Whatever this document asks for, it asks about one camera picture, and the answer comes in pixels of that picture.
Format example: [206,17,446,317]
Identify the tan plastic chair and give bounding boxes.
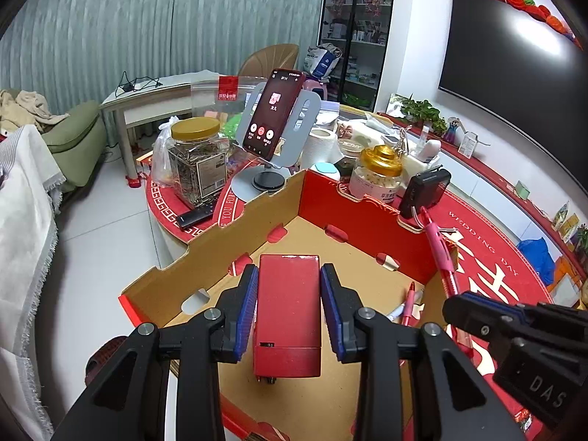
[238,43,299,76]

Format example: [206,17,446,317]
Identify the black remote control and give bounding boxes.
[176,206,216,229]

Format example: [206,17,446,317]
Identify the red-case smartphone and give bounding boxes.
[242,68,306,157]

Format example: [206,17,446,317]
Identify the pink pen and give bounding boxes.
[419,207,462,297]

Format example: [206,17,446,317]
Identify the red pen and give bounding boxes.
[401,282,417,328]

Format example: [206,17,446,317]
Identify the white tissue pack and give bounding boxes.
[356,117,400,148]

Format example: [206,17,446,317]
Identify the white desk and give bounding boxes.
[100,71,221,180]

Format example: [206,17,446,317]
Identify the white fringed cloth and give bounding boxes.
[0,124,60,437]

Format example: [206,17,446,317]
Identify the blue white bag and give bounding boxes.
[303,43,344,79]

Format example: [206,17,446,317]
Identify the glass door cabinet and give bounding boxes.
[319,0,398,111]

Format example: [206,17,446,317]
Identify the small white card box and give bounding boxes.
[459,131,481,157]

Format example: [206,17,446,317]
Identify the blue shopping bag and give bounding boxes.
[517,237,556,286]

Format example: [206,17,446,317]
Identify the red round table mat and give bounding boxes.
[146,101,568,441]

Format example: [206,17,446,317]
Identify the dark red slipper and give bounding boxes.
[85,336,132,384]

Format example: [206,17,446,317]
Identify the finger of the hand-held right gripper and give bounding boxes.
[442,294,530,355]
[460,291,588,332]

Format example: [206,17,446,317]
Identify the toilet paper roll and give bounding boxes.
[301,128,341,171]

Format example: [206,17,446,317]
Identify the black television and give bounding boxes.
[438,0,584,168]

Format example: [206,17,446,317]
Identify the grey green curtain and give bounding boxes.
[0,0,329,120]

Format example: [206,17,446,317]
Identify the black charger cable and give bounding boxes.
[117,71,162,97]

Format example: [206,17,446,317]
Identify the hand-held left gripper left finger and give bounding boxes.
[50,263,260,441]

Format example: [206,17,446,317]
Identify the light blue pen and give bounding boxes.
[386,302,424,323]

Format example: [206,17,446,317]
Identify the white cabinet with red top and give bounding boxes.
[381,110,588,258]

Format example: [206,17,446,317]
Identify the small doll figure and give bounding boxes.
[443,117,462,145]

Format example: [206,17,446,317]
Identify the light blue lid container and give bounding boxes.
[310,162,341,182]

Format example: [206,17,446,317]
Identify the green potted plants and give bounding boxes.
[399,94,448,134]

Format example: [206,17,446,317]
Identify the white bottle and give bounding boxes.
[420,139,442,164]

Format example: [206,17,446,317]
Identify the black radio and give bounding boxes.
[397,168,453,221]

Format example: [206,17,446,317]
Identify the orange paper bag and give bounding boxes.
[553,257,586,295]

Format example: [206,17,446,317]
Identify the white green snack bag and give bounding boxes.
[552,201,570,230]

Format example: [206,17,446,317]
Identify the red-label zip bag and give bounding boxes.
[190,75,267,139]

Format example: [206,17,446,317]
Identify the green sofa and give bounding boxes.
[41,100,108,194]

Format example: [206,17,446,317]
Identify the gold-lid jar of seeds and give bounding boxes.
[168,118,230,207]

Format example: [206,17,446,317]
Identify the plain red rectangular box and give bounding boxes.
[252,254,322,383]

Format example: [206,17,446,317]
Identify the grey phone stand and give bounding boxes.
[230,83,325,203]

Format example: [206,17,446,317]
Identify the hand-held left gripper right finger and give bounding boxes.
[320,263,524,441]

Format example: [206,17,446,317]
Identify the beige clothes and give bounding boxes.
[0,89,69,134]

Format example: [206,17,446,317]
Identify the red cardboard box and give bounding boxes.
[118,169,465,441]

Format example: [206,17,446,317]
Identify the gold-lid jar of white pieces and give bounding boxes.
[348,144,405,205]

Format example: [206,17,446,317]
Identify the clear plastic bag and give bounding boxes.
[151,117,180,187]

